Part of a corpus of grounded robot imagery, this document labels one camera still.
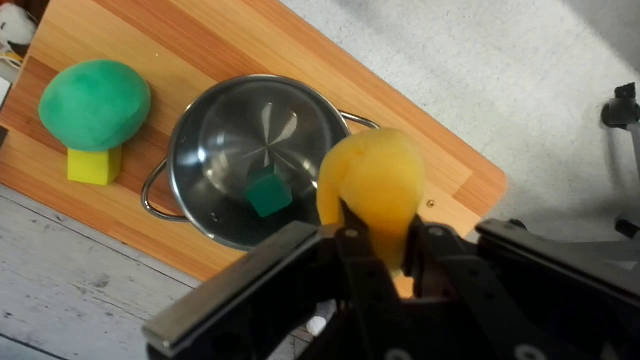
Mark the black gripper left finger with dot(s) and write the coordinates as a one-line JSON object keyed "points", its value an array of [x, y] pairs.
{"points": [[266, 301]]}

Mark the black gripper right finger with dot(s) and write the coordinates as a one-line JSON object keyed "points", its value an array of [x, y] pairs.
{"points": [[533, 301]]}

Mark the yellow plush ball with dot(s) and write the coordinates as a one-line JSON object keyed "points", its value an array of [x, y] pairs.
{"points": [[373, 181]]}

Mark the small green block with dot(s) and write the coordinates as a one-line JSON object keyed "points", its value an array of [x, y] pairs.
{"points": [[268, 192]]}

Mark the stainless steel pot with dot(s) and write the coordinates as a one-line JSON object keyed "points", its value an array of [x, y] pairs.
{"points": [[227, 146]]}

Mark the grey wood backsplash panel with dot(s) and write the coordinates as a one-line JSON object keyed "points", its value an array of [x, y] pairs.
{"points": [[67, 286]]}

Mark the black stand foot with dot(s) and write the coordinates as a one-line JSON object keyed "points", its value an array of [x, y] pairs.
{"points": [[622, 110]]}

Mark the toy kitchen with wooden counter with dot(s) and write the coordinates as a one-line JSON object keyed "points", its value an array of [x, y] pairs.
{"points": [[401, 101]]}

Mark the green plush with yellow stem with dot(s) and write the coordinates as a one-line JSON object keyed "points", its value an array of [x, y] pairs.
{"points": [[93, 113]]}

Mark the small white toy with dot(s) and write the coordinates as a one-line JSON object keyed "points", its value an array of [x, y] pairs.
{"points": [[14, 23]]}

